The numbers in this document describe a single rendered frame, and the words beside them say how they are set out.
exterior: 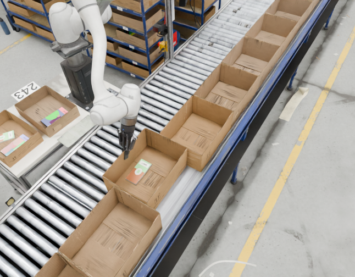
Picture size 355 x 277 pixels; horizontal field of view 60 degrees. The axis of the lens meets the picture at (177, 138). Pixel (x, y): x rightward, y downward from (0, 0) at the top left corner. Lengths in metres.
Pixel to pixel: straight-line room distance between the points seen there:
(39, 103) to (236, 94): 1.51
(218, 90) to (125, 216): 1.13
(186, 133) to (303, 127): 1.70
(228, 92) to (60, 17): 1.21
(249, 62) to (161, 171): 1.21
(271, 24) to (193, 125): 1.28
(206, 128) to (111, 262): 0.99
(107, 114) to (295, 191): 1.98
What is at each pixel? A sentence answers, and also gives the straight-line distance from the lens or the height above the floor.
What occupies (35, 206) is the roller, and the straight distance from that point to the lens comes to 2.06.
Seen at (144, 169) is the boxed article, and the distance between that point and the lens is 1.81.
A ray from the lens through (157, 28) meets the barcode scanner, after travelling 2.57.
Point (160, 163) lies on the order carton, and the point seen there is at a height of 0.90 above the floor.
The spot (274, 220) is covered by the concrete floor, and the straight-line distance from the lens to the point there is 2.74.
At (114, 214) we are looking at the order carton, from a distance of 1.72.
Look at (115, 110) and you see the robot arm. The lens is 1.42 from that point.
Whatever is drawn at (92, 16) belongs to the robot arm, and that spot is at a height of 1.68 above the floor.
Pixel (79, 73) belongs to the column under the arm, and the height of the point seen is 1.05.
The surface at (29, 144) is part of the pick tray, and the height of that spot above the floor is 0.81.
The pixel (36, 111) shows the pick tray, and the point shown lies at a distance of 2.57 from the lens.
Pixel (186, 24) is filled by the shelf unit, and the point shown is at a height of 0.34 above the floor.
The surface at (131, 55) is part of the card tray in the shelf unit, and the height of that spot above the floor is 0.39.
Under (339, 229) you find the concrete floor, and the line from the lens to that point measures 2.88.
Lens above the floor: 2.41
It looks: 51 degrees down
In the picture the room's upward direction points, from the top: 2 degrees counter-clockwise
